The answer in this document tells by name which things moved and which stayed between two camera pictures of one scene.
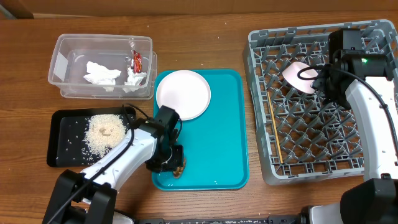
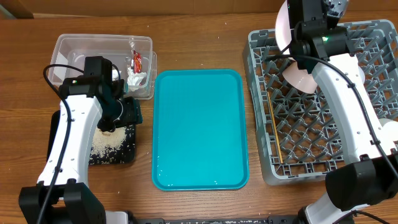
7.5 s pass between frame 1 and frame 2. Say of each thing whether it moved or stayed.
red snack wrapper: stayed
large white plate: moved
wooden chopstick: stayed
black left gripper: moved
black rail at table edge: stayed
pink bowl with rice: stayed
